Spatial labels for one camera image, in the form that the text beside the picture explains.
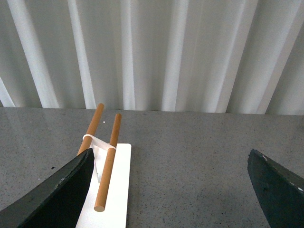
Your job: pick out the right wooden rack rod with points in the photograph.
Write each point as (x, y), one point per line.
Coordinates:
(103, 189)

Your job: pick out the wooden rack rod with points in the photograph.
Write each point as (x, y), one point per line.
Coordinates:
(92, 128)
(103, 189)

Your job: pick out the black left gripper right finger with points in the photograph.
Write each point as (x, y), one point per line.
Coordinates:
(279, 191)

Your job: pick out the white towel rack base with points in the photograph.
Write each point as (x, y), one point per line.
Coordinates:
(115, 212)

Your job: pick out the white rod bracket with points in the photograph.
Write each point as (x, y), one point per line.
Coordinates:
(98, 143)

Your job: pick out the left wooden rack rod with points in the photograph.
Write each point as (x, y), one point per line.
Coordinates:
(92, 128)

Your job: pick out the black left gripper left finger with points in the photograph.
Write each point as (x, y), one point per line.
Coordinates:
(56, 202)

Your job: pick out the white pleated curtain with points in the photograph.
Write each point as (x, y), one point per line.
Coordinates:
(213, 56)

